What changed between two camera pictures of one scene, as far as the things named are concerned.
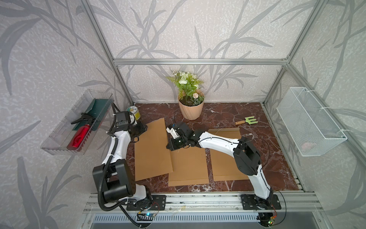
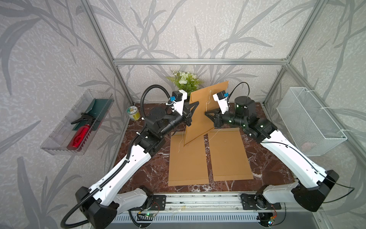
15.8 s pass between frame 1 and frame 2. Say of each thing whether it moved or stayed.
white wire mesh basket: stayed
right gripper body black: moved
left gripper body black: moved
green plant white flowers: stayed
